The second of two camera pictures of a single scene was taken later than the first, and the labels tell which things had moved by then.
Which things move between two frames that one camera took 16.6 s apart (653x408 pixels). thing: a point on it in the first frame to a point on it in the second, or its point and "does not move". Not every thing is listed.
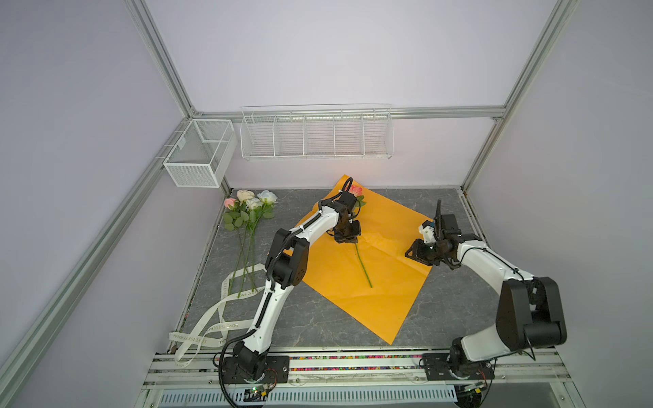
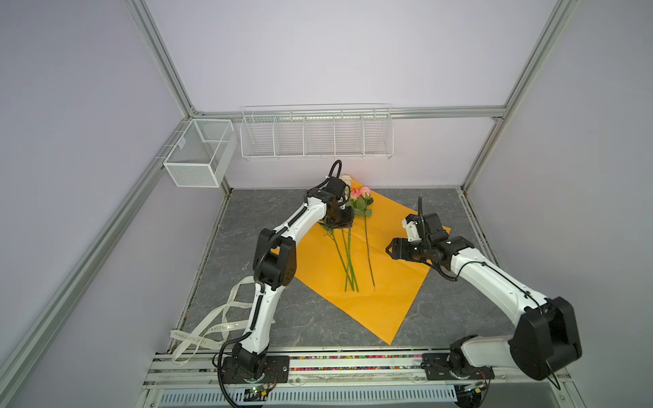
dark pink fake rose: x=356 y=191 to x=355 y=194
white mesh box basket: x=201 y=153 does not move
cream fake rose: x=247 y=196 to x=347 y=179
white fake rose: x=266 y=199 to x=331 y=231
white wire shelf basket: x=316 y=131 does not move
